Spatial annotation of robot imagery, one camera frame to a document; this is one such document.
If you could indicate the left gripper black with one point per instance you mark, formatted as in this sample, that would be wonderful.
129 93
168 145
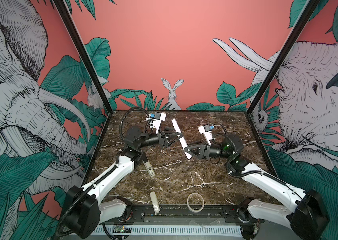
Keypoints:
163 139

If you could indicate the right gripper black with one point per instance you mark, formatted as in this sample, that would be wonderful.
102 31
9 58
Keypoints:
207 153

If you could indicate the white remote control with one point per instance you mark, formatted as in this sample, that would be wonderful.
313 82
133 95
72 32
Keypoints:
182 139

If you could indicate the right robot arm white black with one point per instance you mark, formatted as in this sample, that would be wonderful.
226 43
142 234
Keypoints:
302 211

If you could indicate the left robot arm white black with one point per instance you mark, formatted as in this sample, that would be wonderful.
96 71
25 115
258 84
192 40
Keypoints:
84 208

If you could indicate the white remote battery cover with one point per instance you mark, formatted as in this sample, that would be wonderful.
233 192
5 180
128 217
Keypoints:
155 203

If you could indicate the black white marker pen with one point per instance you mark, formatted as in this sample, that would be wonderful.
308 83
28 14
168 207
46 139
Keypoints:
148 167

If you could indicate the white ventilation grille strip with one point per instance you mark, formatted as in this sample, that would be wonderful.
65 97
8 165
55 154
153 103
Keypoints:
145 230

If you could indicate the small circuit board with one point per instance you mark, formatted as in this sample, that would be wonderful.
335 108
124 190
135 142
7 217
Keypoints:
122 229

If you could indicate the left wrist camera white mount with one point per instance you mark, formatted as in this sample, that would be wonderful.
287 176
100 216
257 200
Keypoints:
155 120

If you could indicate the black front mounting rail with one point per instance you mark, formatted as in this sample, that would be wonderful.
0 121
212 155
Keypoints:
229 213

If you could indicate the left black frame post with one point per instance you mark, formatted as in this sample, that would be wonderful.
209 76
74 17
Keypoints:
65 15

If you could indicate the black frame post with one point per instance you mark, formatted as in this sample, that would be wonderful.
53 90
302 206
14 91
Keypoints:
301 22
65 15

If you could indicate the right black frame post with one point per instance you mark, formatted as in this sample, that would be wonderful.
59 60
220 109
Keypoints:
301 22

